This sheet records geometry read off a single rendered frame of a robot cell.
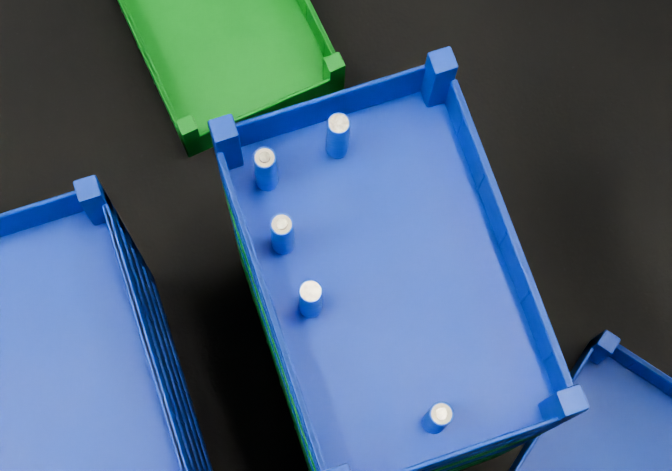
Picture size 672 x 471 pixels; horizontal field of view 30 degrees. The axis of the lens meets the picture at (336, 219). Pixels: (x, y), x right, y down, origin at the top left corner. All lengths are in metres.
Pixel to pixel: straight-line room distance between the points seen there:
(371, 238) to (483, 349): 0.13
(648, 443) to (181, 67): 0.69
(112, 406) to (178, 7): 0.60
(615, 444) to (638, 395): 0.06
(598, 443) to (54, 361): 0.63
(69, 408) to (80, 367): 0.04
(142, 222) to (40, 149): 0.15
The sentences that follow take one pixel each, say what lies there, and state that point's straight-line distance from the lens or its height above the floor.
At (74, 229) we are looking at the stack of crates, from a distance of 1.12.
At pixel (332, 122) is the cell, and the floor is 0.47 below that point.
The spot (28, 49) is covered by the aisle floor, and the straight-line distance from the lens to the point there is 1.55.
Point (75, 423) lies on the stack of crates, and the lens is 1.09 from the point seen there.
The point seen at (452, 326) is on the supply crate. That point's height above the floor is 0.40.
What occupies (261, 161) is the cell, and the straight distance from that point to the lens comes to 0.97.
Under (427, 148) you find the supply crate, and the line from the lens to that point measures 1.05.
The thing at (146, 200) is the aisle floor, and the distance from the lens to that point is 1.46.
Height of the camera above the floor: 1.39
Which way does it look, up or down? 75 degrees down
